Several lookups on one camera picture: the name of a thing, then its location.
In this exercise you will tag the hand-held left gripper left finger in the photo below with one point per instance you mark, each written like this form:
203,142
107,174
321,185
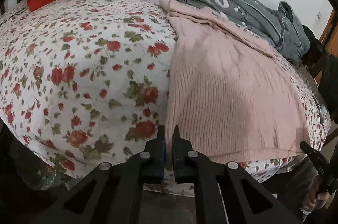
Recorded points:
161,152

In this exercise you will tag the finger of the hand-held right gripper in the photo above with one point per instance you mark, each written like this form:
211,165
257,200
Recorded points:
313,155

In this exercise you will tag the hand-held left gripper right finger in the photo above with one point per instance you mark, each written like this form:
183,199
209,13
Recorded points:
176,152

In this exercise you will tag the pink knit sweater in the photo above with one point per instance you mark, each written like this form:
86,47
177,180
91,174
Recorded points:
224,97

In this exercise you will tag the person's right hand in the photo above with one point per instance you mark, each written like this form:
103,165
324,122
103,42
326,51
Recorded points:
313,200

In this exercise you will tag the dark cloth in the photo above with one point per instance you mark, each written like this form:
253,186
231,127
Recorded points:
314,39

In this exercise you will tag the floral bed sheet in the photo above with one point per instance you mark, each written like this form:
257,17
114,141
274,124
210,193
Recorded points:
79,68

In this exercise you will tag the wooden door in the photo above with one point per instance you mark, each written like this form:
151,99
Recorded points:
330,28

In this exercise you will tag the white wall socket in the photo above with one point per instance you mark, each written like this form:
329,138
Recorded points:
319,14

